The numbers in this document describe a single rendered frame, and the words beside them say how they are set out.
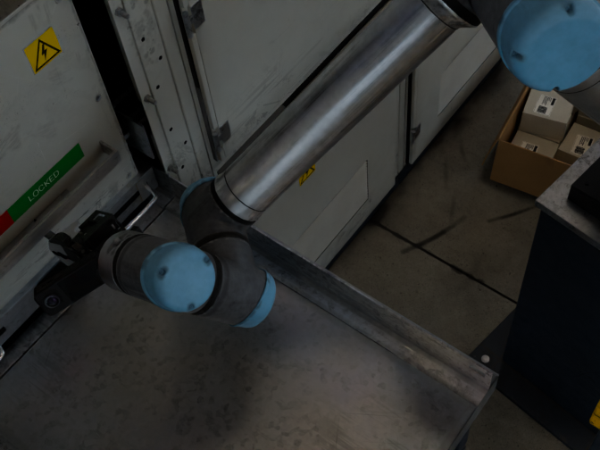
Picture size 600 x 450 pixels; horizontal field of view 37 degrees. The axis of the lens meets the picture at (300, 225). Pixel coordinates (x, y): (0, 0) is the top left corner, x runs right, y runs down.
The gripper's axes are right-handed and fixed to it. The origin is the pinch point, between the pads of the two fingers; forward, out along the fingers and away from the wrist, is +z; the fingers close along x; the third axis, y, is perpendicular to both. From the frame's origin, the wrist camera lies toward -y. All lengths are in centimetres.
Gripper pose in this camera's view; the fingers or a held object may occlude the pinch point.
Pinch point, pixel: (52, 249)
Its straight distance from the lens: 150.6
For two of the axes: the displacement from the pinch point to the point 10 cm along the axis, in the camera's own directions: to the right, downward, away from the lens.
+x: -4.7, -7.1, -5.3
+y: 6.0, -6.9, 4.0
